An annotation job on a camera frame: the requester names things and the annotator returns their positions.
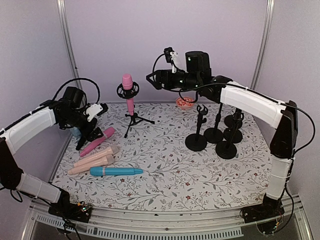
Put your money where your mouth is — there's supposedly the aluminium left corner post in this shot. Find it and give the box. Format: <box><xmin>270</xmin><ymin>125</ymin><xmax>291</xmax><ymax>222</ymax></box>
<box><xmin>56</xmin><ymin>0</ymin><xmax>80</xmax><ymax>79</ymax></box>

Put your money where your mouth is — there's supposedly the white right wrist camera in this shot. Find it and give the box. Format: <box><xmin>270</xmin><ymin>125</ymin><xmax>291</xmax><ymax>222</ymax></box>
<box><xmin>163</xmin><ymin>47</ymin><xmax>181</xmax><ymax>74</ymax></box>

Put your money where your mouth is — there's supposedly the pink microphone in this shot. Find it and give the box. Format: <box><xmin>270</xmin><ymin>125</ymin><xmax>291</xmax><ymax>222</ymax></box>
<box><xmin>79</xmin><ymin>127</ymin><xmax>115</xmax><ymax>158</ymax></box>
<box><xmin>122</xmin><ymin>73</ymin><xmax>134</xmax><ymax>116</ymax></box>

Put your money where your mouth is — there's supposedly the black tripod shock mount stand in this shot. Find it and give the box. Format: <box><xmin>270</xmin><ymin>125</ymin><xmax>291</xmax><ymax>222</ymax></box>
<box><xmin>116</xmin><ymin>79</ymin><xmax>155</xmax><ymax>138</ymax></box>

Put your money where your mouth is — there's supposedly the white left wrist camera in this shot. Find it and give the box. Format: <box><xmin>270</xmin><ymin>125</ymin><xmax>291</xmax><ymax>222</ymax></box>
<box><xmin>84</xmin><ymin>103</ymin><xmax>108</xmax><ymax>122</ymax></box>

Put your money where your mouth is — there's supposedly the aluminium corner post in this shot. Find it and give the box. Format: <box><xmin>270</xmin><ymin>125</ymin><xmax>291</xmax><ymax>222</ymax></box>
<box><xmin>56</xmin><ymin>0</ymin><xmax>80</xmax><ymax>79</ymax></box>
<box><xmin>250</xmin><ymin>0</ymin><xmax>275</xmax><ymax>90</ymax></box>

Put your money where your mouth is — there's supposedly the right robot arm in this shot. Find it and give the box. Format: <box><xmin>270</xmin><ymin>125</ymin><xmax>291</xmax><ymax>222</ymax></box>
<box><xmin>146</xmin><ymin>47</ymin><xmax>298</xmax><ymax>218</ymax></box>

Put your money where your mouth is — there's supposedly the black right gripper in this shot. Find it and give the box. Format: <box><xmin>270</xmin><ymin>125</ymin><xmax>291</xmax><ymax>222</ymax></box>
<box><xmin>147</xmin><ymin>69</ymin><xmax>201</xmax><ymax>91</ymax></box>

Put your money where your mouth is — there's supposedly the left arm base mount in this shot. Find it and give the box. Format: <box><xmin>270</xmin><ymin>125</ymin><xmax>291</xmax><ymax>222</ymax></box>
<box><xmin>48</xmin><ymin>198</ymin><xmax>93</xmax><ymax>223</ymax></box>

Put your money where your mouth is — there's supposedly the red patterned white bowl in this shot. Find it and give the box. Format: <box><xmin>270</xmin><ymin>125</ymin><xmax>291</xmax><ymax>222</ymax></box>
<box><xmin>175</xmin><ymin>96</ymin><xmax>195</xmax><ymax>110</ymax></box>

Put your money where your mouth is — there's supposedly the aluminium right corner post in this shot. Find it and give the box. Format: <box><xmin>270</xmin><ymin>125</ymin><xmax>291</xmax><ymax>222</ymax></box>
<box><xmin>250</xmin><ymin>0</ymin><xmax>275</xmax><ymax>90</ymax></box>

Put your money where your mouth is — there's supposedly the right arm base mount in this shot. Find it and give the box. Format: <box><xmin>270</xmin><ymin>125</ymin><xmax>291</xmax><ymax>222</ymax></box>
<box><xmin>239</xmin><ymin>194</ymin><xmax>295</xmax><ymax>236</ymax></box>

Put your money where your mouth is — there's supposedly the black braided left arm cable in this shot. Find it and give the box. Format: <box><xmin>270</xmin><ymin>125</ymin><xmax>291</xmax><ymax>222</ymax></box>
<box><xmin>53</xmin><ymin>77</ymin><xmax>101</xmax><ymax>106</ymax></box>

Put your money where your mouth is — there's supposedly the black microphone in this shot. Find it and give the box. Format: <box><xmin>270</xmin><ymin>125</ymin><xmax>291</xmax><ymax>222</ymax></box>
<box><xmin>75</xmin><ymin>136</ymin><xmax>87</xmax><ymax>151</ymax></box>

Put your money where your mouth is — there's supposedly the black stand of blue microphone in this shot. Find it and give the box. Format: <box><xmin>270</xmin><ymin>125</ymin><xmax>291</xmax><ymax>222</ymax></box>
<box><xmin>204</xmin><ymin>103</ymin><xmax>224</xmax><ymax>144</ymax></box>

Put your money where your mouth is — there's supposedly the blue microphone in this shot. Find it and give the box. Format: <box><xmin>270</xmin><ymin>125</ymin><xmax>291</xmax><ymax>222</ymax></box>
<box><xmin>89</xmin><ymin>166</ymin><xmax>144</xmax><ymax>177</ymax></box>

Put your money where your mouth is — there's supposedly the aluminium front frame rail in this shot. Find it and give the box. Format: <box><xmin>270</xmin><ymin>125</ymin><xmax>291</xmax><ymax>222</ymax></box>
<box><xmin>21</xmin><ymin>195</ymin><xmax>314</xmax><ymax>240</ymax></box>

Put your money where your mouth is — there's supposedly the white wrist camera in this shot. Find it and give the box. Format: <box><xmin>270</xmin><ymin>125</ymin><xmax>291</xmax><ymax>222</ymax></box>
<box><xmin>84</xmin><ymin>103</ymin><xmax>108</xmax><ymax>122</ymax></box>
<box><xmin>163</xmin><ymin>47</ymin><xmax>181</xmax><ymax>74</ymax></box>

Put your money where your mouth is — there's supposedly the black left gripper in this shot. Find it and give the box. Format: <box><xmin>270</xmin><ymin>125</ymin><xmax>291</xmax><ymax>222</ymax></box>
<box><xmin>62</xmin><ymin>107</ymin><xmax>104</xmax><ymax>142</ymax></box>

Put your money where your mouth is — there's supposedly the beige microphone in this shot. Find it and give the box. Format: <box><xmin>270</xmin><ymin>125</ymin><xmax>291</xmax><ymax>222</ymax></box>
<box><xmin>67</xmin><ymin>155</ymin><xmax>115</xmax><ymax>175</ymax></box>
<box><xmin>73</xmin><ymin>145</ymin><xmax>120</xmax><ymax>167</ymax></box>

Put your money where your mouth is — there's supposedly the black round stand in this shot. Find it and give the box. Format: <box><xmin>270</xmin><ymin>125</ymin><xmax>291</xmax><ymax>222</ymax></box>
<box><xmin>223</xmin><ymin>128</ymin><xmax>243</xmax><ymax>144</ymax></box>
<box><xmin>215</xmin><ymin>116</ymin><xmax>238</xmax><ymax>160</ymax></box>
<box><xmin>223</xmin><ymin>108</ymin><xmax>242</xmax><ymax>128</ymax></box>

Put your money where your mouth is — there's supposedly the black straight stand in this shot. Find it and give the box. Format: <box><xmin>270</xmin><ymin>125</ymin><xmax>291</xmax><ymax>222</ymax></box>
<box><xmin>185</xmin><ymin>105</ymin><xmax>208</xmax><ymax>152</ymax></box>

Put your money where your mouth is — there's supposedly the blue ceramic mug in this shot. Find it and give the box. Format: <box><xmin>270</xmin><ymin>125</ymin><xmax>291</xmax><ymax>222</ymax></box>
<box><xmin>70</xmin><ymin>127</ymin><xmax>82</xmax><ymax>138</ymax></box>

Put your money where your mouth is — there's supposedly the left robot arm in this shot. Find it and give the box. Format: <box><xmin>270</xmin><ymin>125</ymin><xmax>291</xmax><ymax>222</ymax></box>
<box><xmin>0</xmin><ymin>86</ymin><xmax>108</xmax><ymax>217</ymax></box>

